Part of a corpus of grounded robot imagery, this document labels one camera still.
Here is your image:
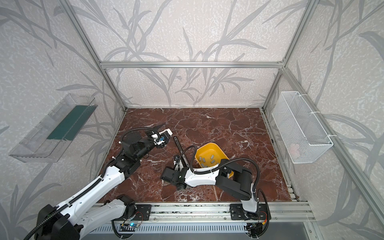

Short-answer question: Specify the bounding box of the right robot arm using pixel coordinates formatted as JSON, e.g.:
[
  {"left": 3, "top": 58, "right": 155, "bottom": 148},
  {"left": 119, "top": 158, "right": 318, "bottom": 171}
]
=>
[{"left": 161, "top": 158, "right": 261, "bottom": 220}]

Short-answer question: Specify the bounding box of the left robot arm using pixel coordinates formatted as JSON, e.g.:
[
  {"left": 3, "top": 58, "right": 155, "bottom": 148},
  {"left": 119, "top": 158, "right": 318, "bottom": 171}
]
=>
[{"left": 25, "top": 127, "right": 173, "bottom": 240}]

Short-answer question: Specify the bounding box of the yellow plastic tray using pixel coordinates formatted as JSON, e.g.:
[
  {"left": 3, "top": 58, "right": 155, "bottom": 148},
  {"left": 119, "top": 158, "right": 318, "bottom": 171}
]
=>
[{"left": 193, "top": 143, "right": 234, "bottom": 182}]

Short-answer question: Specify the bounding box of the green circuit board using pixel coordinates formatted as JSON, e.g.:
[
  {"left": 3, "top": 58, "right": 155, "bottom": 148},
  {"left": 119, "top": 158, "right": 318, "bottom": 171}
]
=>
[{"left": 119, "top": 223, "right": 140, "bottom": 232}]

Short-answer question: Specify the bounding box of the clear plastic wall shelf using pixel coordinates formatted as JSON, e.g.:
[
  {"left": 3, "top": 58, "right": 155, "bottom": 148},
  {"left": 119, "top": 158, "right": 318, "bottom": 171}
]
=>
[{"left": 9, "top": 94, "right": 98, "bottom": 163}]

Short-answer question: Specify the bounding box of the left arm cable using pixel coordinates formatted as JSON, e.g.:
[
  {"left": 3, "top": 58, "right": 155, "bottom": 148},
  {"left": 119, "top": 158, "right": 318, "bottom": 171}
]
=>
[{"left": 23, "top": 127, "right": 161, "bottom": 240}]

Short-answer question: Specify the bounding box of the white wire basket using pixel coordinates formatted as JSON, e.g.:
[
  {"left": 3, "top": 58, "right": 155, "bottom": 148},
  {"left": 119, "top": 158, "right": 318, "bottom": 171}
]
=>
[{"left": 272, "top": 91, "right": 334, "bottom": 164}]

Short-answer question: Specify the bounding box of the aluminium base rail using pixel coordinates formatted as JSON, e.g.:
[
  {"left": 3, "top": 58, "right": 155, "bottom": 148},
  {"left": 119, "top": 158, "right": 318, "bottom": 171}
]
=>
[{"left": 115, "top": 202, "right": 316, "bottom": 235}]

